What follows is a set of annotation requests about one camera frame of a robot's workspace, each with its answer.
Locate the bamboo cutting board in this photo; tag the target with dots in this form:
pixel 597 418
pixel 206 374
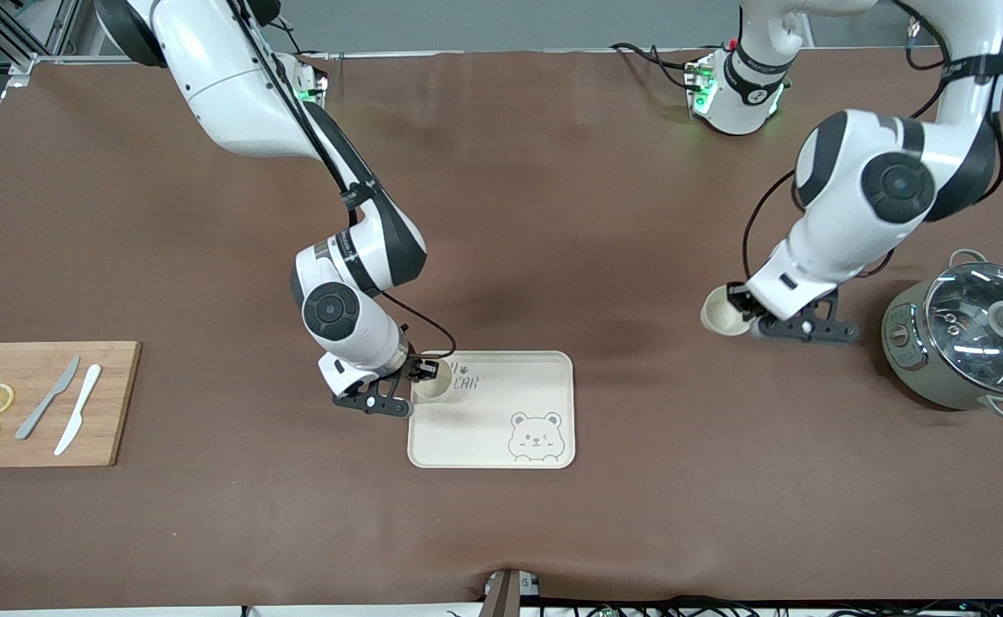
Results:
pixel 120 403

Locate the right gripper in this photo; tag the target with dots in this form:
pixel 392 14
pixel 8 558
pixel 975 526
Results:
pixel 418 368

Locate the metal table edge bracket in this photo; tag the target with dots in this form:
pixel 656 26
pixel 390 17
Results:
pixel 506 596

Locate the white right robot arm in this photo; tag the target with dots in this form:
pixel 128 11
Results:
pixel 227 77

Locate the grey plastic knife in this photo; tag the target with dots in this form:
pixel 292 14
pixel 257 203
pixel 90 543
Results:
pixel 47 398

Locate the brown table cover mat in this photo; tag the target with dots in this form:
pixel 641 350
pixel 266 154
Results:
pixel 553 214

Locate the aluminium frame profile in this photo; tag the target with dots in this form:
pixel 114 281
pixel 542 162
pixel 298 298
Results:
pixel 17 62

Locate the glass pot lid with knob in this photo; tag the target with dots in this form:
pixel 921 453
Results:
pixel 964 343

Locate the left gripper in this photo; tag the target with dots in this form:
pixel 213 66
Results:
pixel 739 296

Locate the white paper-like cup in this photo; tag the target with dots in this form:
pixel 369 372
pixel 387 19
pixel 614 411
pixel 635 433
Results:
pixel 718 315
pixel 435 387

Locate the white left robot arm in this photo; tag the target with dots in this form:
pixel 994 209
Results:
pixel 836 227

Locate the white plastic knife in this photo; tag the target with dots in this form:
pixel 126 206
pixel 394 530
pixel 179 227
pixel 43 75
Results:
pixel 81 398

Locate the grey pot with glass lid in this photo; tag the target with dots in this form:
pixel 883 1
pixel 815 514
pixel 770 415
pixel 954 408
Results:
pixel 921 377

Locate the cream tray with bear print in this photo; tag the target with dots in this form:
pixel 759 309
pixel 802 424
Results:
pixel 484 428

